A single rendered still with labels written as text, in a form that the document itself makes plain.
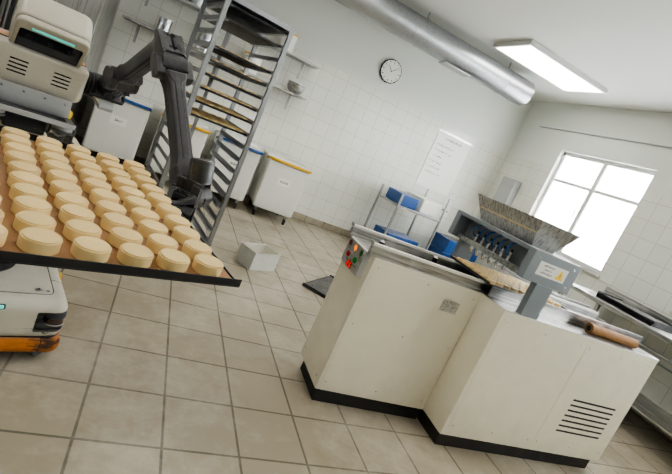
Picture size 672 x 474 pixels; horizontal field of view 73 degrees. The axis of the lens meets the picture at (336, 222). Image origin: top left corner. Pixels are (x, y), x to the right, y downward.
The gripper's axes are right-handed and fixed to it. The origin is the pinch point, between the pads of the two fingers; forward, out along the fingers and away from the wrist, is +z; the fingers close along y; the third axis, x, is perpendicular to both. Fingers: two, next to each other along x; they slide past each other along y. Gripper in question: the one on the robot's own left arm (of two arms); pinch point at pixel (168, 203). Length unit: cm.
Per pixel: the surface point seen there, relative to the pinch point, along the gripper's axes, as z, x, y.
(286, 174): -454, 56, 39
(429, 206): -538, -130, 9
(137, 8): -423, 278, -68
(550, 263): -134, -138, -13
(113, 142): -374, 227, 73
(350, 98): -539, 29, -81
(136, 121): -380, 214, 43
